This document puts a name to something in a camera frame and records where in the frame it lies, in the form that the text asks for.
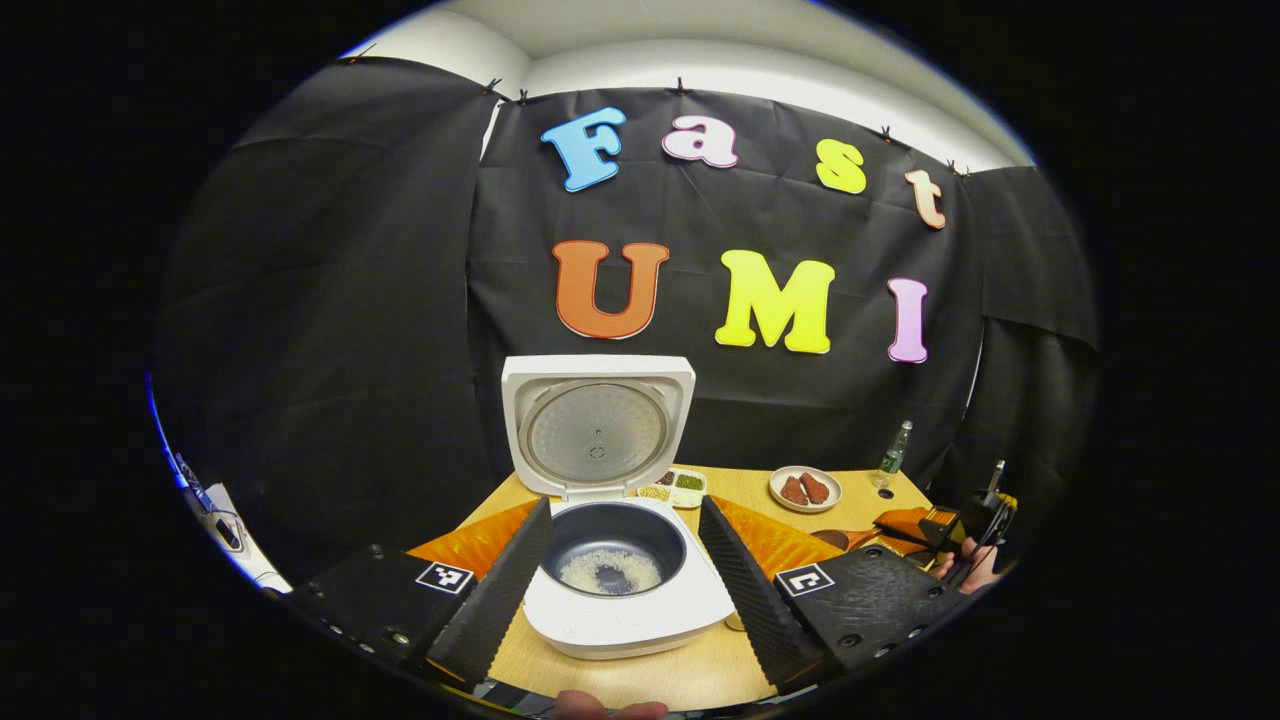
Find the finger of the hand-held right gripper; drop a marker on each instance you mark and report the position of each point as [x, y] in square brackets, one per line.
[922, 558]
[915, 535]

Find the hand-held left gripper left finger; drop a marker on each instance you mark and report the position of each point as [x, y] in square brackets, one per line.
[500, 600]

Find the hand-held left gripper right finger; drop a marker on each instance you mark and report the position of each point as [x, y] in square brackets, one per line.
[745, 590]

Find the wooden spoon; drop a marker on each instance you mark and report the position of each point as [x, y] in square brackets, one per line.
[835, 540]

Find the white rice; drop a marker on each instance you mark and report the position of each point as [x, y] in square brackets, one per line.
[585, 572]

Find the white rice cooker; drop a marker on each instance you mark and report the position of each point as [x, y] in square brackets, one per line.
[600, 430]

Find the clear bottle green label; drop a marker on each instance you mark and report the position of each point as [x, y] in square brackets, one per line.
[894, 455]

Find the white round plate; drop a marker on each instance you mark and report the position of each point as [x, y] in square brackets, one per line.
[805, 508]

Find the brown meat piece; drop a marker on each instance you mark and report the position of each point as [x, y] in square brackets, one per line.
[815, 488]
[794, 491]

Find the white divided grain dish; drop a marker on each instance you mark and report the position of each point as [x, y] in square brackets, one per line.
[685, 485]

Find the black backdrop cloth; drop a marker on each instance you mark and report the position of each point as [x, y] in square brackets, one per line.
[350, 350]

